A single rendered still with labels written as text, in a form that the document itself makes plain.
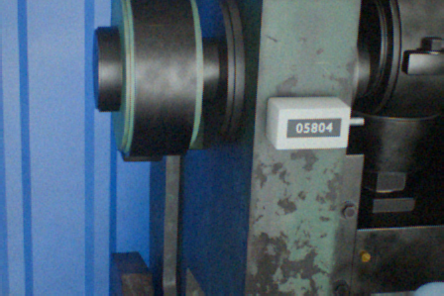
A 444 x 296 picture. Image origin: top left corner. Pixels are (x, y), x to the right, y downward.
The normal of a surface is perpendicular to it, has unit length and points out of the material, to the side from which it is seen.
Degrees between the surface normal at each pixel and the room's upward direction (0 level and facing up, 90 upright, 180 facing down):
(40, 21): 90
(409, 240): 90
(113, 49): 50
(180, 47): 64
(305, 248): 90
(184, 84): 86
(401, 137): 100
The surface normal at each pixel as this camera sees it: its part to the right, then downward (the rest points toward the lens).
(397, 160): 0.11, 0.47
